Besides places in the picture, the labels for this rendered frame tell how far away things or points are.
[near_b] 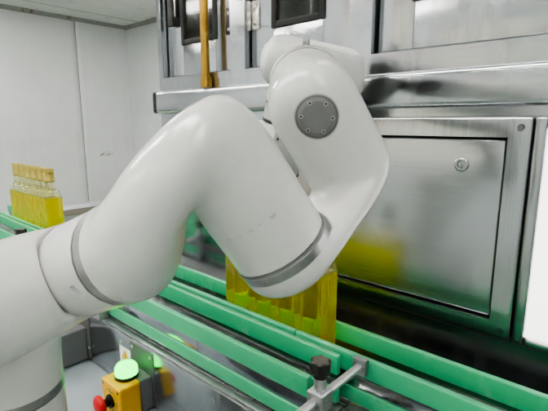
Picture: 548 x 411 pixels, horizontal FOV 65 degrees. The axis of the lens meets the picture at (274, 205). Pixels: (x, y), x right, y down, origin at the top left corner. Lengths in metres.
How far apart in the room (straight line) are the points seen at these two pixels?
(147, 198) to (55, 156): 6.48
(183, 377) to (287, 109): 0.59
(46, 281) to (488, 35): 0.68
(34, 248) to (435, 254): 0.60
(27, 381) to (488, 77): 0.70
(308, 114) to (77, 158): 6.56
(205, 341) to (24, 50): 6.13
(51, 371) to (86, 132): 6.45
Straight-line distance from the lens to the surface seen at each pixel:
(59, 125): 6.79
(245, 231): 0.32
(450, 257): 0.77
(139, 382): 0.93
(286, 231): 0.33
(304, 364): 0.75
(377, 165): 0.41
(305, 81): 0.38
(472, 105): 0.74
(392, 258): 0.81
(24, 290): 0.38
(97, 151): 7.01
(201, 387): 0.81
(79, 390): 1.09
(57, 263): 0.37
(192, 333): 0.81
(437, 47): 0.79
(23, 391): 0.54
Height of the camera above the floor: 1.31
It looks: 11 degrees down
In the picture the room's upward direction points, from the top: straight up
